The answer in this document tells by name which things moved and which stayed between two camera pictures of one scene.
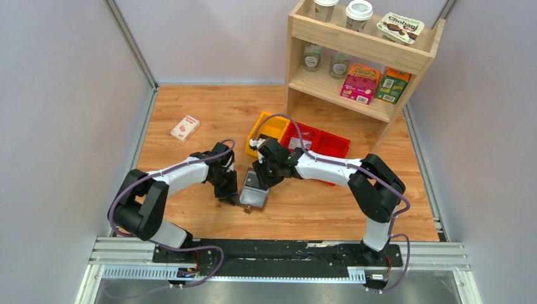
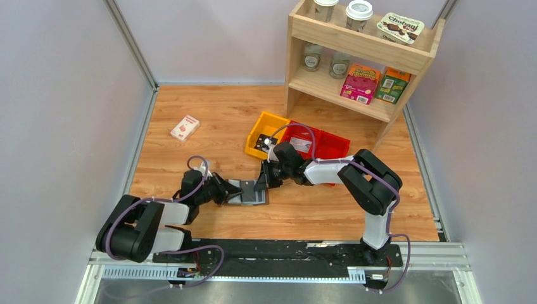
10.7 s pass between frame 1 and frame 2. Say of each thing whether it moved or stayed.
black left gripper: moved
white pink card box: stayed
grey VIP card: moved
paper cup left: stayed
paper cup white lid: stayed
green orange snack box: stayed
